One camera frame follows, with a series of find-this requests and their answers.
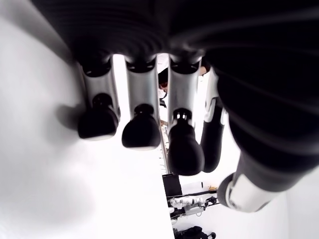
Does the black cabinet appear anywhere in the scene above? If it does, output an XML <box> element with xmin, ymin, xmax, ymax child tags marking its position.
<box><xmin>162</xmin><ymin>174</ymin><xmax>182</xmax><ymax>197</ymax></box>

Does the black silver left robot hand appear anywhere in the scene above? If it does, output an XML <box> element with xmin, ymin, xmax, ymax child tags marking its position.
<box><xmin>31</xmin><ymin>0</ymin><xmax>319</xmax><ymax>214</ymax></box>

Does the black bag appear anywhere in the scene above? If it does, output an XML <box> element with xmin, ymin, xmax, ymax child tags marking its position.
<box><xmin>175</xmin><ymin>226</ymin><xmax>217</xmax><ymax>239</ymax></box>

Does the seated person in white shirt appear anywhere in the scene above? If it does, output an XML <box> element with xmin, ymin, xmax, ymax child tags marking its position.
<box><xmin>157</xmin><ymin>53</ymin><xmax>170</xmax><ymax>109</ymax></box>

